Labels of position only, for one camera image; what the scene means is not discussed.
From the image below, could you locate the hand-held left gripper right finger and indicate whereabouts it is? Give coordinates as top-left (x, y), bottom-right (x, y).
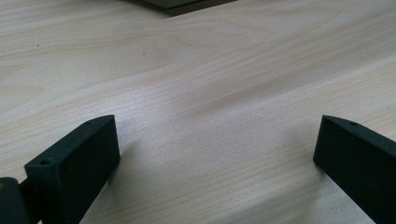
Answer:
top-left (312, 114), bottom-right (396, 224)

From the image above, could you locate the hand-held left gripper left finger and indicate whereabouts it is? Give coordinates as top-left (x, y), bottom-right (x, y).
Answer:
top-left (23, 114), bottom-right (121, 224)

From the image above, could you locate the black angular bin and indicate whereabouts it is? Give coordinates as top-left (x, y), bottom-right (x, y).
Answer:
top-left (120, 0), bottom-right (239, 18)

